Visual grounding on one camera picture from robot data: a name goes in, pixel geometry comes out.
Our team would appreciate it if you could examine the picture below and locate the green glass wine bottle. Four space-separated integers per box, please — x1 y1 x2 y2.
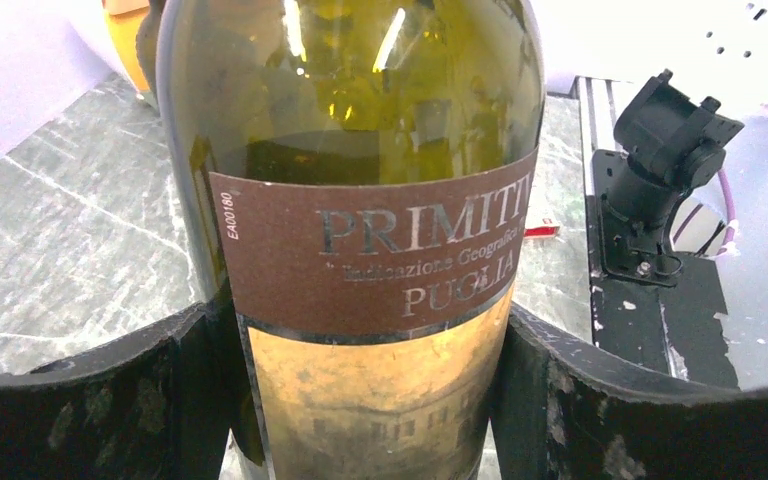
156 1 546 479

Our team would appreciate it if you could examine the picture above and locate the cream orange cylindrical box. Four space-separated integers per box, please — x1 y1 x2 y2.
102 0 165 109

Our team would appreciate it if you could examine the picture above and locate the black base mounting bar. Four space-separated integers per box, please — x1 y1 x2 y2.
585 150 738 389

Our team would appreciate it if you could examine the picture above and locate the small red white box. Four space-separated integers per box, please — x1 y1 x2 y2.
524 160 561 240

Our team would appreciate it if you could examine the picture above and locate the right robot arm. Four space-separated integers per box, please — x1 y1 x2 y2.
572 1 768 390

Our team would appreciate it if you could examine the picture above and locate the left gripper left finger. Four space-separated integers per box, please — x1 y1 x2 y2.
0 304 241 479

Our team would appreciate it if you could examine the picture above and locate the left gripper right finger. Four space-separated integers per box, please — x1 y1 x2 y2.
491 305 768 479

